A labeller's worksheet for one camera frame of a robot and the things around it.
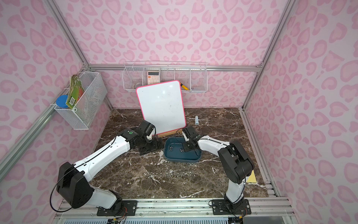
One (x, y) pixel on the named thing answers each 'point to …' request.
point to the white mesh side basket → (81, 117)
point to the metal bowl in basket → (137, 85)
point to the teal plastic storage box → (174, 151)
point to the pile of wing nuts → (170, 148)
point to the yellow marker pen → (184, 87)
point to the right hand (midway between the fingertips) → (186, 145)
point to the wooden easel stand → (173, 133)
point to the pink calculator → (153, 77)
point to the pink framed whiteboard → (162, 104)
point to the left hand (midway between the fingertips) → (158, 145)
